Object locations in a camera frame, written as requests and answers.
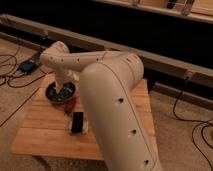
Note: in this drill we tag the dark ceramic bowl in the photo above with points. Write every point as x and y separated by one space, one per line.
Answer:
65 94

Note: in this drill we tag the black power adapter box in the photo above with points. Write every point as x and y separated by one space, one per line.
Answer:
27 67

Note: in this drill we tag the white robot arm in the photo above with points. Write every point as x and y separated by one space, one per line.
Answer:
106 81

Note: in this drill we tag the wooden board table top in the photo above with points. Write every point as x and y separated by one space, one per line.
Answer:
44 132

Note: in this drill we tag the long wooden beam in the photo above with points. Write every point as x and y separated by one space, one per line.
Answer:
159 63

